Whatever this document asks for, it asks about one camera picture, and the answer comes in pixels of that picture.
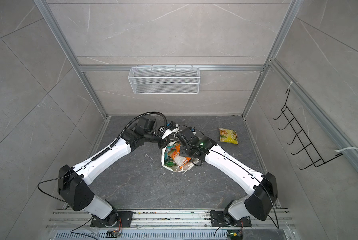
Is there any aluminium mounting rail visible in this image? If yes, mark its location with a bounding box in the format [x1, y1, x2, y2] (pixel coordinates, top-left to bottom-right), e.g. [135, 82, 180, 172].
[45, 209, 296, 230]

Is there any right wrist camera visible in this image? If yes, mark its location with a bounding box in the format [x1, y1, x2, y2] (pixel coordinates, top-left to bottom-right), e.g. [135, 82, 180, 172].
[177, 127, 196, 143]

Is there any floral paper bag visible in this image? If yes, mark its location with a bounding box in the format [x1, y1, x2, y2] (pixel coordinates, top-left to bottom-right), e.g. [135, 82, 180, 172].
[161, 122, 201, 175]

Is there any green snack packet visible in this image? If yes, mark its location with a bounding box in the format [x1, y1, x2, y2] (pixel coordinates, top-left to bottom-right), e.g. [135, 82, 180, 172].
[164, 145, 180, 167]

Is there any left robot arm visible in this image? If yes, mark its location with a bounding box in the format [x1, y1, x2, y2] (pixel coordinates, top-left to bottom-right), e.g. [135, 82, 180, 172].
[58, 112, 177, 225]

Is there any small green circuit board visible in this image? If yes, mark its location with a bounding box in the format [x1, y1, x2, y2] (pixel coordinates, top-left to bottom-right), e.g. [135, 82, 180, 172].
[227, 231, 244, 240]

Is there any orange snack packet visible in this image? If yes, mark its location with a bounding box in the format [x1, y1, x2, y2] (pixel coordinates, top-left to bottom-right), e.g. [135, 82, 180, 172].
[167, 142, 191, 169]

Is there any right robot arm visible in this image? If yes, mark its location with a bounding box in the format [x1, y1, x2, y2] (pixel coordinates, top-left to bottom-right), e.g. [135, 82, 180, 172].
[176, 130, 278, 225]

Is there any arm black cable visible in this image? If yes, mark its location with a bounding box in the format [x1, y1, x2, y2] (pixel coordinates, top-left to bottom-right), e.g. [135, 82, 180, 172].
[175, 124, 280, 230]
[37, 111, 168, 204]

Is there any white cable tie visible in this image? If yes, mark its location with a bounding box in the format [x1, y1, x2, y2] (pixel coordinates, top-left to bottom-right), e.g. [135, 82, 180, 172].
[334, 147, 358, 153]

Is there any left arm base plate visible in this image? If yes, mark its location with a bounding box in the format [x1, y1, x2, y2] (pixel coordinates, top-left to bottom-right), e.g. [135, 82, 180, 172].
[90, 211, 133, 228]

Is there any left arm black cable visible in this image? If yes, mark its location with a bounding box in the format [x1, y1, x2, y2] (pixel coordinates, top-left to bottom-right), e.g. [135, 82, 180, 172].
[37, 111, 168, 204]

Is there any aluminium frame profile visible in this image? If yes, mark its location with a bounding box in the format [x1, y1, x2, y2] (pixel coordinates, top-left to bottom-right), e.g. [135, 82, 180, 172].
[34, 1, 358, 172]

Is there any yellow snack packet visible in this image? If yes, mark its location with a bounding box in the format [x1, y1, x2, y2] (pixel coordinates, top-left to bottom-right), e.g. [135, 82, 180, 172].
[219, 128, 239, 145]

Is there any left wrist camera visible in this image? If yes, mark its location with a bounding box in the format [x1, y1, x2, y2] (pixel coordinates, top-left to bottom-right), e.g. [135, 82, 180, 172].
[158, 121, 178, 139]

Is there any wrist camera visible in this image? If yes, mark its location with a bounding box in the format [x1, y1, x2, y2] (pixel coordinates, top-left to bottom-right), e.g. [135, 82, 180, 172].
[177, 127, 196, 143]
[158, 121, 178, 139]

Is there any black wire hook rack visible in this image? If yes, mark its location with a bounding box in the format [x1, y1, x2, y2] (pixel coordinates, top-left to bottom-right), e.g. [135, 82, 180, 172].
[273, 89, 343, 171]

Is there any white wire mesh basket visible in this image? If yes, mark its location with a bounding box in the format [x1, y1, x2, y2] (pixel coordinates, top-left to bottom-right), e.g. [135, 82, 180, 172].
[128, 67, 201, 95]

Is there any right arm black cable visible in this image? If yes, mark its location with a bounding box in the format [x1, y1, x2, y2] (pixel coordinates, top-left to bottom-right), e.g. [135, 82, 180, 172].
[175, 124, 280, 230]

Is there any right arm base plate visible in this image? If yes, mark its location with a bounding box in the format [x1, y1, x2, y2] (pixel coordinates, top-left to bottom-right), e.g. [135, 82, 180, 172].
[209, 210, 252, 228]

